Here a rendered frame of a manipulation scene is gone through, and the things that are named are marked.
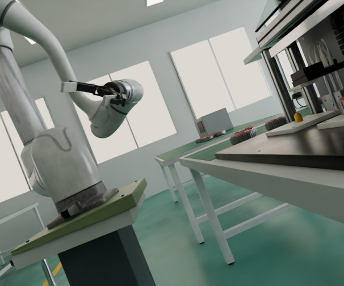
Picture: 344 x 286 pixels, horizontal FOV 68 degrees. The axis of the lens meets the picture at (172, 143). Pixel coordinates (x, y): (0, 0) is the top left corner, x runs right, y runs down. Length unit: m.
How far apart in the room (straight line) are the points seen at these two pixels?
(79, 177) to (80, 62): 4.91
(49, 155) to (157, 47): 4.95
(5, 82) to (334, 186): 1.03
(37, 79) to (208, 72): 3.44
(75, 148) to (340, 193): 0.67
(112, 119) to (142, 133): 4.12
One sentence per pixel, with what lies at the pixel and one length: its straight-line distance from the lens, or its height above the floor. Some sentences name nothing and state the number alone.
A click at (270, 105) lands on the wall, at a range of 5.91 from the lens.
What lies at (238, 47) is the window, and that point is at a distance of 5.97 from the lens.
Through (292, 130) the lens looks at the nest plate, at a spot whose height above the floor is 0.78.
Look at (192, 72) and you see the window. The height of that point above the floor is 2.06.
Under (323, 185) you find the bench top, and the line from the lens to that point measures 0.37.
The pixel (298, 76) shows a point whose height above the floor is 0.91.
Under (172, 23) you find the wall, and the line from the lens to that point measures 5.85.
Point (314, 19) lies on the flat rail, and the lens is 0.83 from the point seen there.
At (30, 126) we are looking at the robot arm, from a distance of 1.04.
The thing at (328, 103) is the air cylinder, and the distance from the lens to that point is 0.91.
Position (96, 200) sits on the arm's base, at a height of 0.79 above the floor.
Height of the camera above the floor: 0.86
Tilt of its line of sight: level
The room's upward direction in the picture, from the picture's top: 22 degrees counter-clockwise
